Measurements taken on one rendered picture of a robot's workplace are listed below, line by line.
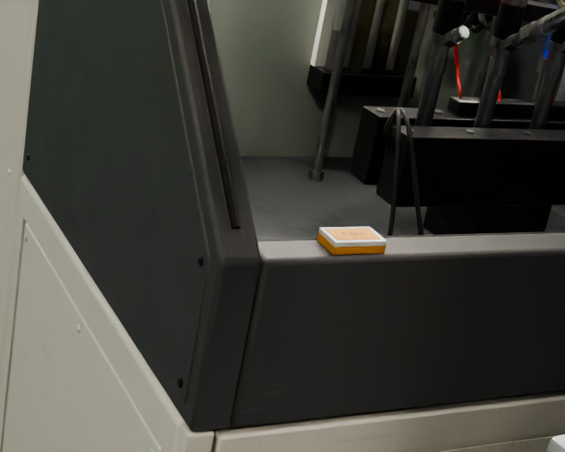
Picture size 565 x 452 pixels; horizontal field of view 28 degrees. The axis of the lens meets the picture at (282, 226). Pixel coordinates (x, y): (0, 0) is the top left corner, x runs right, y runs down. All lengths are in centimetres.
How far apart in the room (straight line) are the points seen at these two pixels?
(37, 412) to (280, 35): 55
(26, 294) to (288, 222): 35
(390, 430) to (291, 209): 38
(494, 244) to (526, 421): 21
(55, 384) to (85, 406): 11
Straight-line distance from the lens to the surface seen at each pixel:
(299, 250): 92
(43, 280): 134
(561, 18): 119
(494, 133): 126
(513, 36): 125
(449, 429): 109
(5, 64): 151
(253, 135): 148
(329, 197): 139
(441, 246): 100
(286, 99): 148
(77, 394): 124
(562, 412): 118
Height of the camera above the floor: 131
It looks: 22 degrees down
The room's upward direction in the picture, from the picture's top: 11 degrees clockwise
